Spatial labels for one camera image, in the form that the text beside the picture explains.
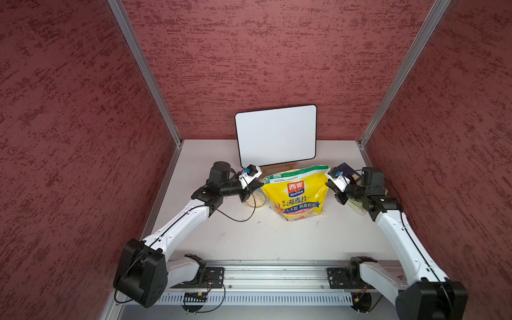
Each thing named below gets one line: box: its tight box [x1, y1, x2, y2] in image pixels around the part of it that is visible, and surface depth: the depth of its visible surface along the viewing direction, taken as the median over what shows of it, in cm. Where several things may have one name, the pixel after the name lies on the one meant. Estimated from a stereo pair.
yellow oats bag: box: [260, 165, 330, 222], surface depth 80 cm
